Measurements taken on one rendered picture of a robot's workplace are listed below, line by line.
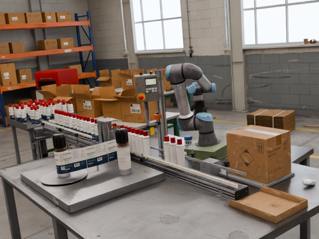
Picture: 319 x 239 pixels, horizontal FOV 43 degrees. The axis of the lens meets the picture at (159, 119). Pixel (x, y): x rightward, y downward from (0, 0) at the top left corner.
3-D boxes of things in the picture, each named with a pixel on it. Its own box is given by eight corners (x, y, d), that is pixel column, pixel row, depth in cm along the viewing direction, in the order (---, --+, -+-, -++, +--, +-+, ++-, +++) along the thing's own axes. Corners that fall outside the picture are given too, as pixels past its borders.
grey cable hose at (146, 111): (145, 127, 301) (142, 100, 296) (148, 126, 303) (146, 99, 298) (147, 128, 298) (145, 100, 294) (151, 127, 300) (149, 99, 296)
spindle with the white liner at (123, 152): (116, 172, 264) (111, 129, 258) (127, 169, 269) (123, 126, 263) (123, 176, 257) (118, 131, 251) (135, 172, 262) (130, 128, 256)
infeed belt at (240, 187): (93, 147, 349) (92, 142, 348) (101, 144, 354) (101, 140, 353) (237, 197, 219) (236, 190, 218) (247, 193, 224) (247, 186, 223)
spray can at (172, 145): (169, 167, 267) (166, 137, 263) (175, 165, 270) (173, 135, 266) (174, 168, 263) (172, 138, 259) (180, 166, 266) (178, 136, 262)
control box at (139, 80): (136, 100, 295) (134, 75, 291) (159, 98, 296) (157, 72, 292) (136, 103, 285) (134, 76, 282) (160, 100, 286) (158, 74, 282)
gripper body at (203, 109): (203, 114, 329) (201, 100, 328) (193, 115, 334) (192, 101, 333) (207, 114, 336) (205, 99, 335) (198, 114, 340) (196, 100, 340)
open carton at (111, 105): (92, 119, 501) (89, 90, 493) (123, 111, 540) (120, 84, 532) (117, 122, 472) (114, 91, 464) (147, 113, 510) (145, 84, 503)
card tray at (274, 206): (229, 206, 212) (228, 198, 212) (260, 191, 227) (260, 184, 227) (276, 224, 189) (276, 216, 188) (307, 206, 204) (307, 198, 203)
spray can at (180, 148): (175, 169, 262) (173, 139, 257) (182, 167, 265) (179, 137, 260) (181, 170, 258) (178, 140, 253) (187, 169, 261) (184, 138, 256)
